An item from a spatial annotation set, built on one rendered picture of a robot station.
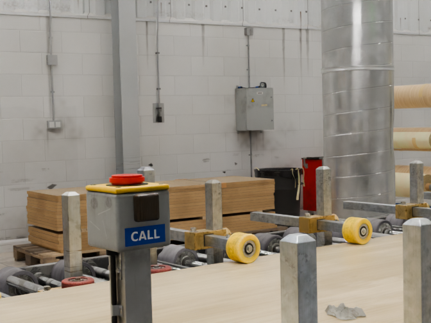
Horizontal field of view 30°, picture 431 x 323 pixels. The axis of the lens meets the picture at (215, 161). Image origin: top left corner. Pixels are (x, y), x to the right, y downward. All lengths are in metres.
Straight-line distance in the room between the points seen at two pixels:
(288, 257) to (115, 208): 0.29
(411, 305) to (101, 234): 0.55
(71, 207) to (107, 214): 1.21
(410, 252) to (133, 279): 0.50
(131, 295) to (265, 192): 7.45
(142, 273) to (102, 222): 0.07
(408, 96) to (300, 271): 7.70
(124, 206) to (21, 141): 7.60
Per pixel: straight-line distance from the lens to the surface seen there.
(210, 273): 2.07
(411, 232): 1.25
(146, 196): 0.88
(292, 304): 1.08
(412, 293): 1.27
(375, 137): 5.33
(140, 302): 0.92
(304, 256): 1.07
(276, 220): 2.75
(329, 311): 1.62
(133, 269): 0.91
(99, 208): 0.90
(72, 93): 8.67
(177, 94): 9.24
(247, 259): 2.18
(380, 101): 5.35
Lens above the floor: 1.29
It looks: 3 degrees down
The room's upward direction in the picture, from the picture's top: 1 degrees counter-clockwise
